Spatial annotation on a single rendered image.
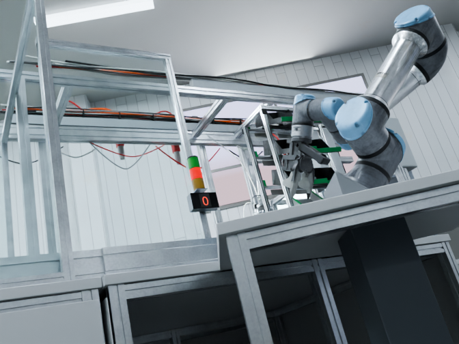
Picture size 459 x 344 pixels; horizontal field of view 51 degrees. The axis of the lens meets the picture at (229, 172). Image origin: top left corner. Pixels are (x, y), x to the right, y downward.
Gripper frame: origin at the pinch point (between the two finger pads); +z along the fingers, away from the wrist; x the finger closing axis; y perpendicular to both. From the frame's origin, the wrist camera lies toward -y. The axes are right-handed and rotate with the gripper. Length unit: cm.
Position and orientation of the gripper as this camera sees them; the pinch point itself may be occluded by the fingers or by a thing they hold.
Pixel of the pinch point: (302, 196)
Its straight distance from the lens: 168.5
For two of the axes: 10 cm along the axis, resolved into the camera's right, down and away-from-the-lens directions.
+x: -7.2, -0.9, -6.9
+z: -0.9, 10.0, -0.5
